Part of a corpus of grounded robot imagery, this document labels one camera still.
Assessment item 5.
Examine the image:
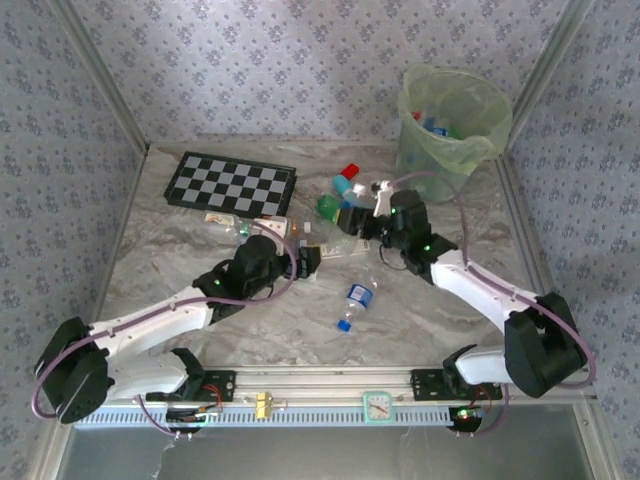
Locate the black controller board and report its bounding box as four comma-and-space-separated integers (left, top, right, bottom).
166, 405, 225, 427
448, 405, 487, 432

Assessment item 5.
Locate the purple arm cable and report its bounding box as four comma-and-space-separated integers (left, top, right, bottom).
392, 171, 599, 437
30, 219, 300, 440

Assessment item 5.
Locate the black and grey chessboard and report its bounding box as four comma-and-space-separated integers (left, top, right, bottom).
163, 151, 297, 220

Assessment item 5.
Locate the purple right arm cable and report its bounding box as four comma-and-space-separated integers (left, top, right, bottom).
392, 171, 599, 437

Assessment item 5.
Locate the green bag trash bin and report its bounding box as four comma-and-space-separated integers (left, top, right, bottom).
397, 63, 515, 176

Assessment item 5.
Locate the mint green square clock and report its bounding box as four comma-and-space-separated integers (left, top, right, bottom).
361, 389, 396, 427

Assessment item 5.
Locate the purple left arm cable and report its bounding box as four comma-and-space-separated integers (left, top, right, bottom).
30, 219, 300, 440

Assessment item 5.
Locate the aluminium table side rail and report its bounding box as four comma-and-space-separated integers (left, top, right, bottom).
492, 152, 589, 366
84, 144, 151, 361

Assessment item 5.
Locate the grey mesh waste bin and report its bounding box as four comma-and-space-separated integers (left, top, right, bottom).
398, 117, 476, 205

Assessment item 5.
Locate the aluminium frame post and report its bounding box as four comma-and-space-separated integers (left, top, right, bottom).
504, 0, 599, 154
47, 0, 151, 154

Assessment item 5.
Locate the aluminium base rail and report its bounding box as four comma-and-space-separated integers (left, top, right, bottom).
199, 363, 599, 407

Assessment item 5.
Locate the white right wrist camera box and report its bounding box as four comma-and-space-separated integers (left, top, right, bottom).
370, 179, 397, 217

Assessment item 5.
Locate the green plastic bottle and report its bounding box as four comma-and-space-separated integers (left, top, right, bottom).
317, 193, 351, 222

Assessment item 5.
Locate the blue toy microphone red top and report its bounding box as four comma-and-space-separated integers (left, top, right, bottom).
333, 162, 362, 202

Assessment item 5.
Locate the grey slotted cable duct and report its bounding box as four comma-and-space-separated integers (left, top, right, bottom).
73, 402, 484, 430

